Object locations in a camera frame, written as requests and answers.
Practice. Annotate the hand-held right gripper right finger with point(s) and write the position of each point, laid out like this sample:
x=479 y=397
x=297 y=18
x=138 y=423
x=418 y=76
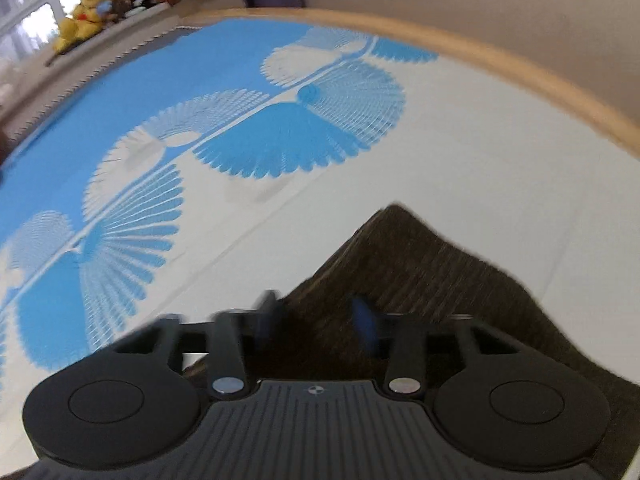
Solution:
x=365 y=325

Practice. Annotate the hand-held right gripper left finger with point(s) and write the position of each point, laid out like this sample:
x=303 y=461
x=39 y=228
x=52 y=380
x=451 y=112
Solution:
x=267 y=317

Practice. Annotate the dark olive pants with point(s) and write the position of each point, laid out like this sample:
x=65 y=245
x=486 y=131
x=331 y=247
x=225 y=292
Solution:
x=425 y=270

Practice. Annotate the blue white printed bed sheet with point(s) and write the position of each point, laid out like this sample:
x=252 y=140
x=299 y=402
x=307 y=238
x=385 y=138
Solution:
x=450 y=160

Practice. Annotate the white windowsill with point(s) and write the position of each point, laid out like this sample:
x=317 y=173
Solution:
x=150 y=17

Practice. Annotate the yellow orange plush toy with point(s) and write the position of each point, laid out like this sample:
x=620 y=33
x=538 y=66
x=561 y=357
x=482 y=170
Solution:
x=70 y=32

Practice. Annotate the window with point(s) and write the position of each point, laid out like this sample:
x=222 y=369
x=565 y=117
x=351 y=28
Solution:
x=25 y=20

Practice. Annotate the wooden bed frame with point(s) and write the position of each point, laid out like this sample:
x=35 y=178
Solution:
x=450 y=27

